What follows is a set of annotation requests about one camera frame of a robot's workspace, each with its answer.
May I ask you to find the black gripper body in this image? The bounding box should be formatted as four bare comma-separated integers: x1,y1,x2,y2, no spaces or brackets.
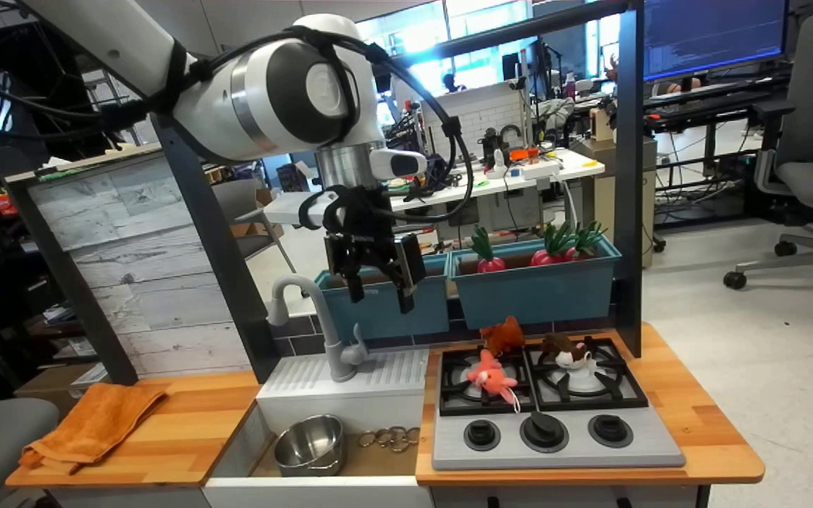
321,186,409,281

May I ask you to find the pink plush doll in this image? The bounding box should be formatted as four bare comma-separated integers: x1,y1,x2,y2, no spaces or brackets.
467,350,522,412

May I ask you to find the orange towel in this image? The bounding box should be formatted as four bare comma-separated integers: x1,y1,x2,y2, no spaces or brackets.
18,384,166,474

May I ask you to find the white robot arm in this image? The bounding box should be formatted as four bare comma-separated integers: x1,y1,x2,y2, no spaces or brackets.
26,0,426,314

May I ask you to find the silver metal pot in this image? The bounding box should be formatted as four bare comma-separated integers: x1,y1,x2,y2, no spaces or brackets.
272,415,344,478

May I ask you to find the left teal planter bin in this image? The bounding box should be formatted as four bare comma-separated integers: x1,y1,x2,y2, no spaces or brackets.
316,265,448,341

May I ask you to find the teal planter bin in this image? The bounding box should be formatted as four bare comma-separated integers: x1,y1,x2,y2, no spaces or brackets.
316,265,448,341
443,234,621,327

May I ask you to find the grey toy faucet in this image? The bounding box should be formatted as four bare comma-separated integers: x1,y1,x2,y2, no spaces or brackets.
269,278,371,384

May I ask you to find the orange plush doll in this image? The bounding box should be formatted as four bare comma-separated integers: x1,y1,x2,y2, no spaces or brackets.
480,317,526,362

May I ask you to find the right teal planter bin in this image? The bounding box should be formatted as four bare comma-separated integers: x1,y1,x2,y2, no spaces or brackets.
443,234,621,327

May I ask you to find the white toy sink basin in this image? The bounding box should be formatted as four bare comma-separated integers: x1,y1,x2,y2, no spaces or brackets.
203,350,432,508

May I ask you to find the white cluttered work table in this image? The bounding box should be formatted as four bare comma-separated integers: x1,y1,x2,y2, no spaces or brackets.
393,147,608,241

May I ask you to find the left stove knob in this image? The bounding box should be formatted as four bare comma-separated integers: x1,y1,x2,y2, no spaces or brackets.
464,422,499,451

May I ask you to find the stove knob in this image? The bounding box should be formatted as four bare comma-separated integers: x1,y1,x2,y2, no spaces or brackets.
588,415,632,450
464,422,499,451
519,412,567,451

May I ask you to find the brown white plush doll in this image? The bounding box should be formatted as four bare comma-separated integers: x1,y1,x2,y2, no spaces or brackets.
540,336,591,371

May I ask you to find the middle stove knob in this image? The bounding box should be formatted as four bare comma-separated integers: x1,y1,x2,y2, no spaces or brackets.
519,412,567,451

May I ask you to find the grey toy stove top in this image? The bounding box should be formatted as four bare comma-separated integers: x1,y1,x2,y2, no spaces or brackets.
432,340,686,471

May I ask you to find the grey wood backsplash panel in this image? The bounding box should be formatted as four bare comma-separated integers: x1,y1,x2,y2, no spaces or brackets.
32,156,249,378

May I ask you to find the right stove knob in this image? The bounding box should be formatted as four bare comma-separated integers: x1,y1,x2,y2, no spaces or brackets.
588,415,632,450

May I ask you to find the blue computer monitor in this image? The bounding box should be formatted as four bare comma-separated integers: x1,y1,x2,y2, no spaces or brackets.
645,0,790,83

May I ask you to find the metal ring set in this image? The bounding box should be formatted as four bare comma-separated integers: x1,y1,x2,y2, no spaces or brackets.
358,426,422,456

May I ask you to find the black metal frame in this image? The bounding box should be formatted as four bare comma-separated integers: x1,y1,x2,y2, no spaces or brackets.
156,0,645,382

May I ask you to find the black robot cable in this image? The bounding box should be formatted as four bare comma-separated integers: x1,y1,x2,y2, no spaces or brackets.
0,25,477,230

